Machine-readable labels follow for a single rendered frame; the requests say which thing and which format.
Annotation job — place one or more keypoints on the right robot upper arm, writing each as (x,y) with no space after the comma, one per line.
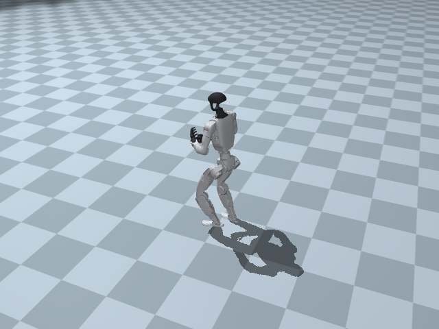
(234,120)

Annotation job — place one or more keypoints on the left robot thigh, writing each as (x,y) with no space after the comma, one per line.
(213,172)

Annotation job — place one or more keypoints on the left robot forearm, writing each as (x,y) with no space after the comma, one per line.
(197,146)

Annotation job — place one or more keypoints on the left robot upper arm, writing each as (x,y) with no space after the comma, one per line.
(209,129)

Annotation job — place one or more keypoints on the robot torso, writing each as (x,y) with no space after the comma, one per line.
(223,139)

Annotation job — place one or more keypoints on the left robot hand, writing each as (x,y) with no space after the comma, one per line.
(193,139)

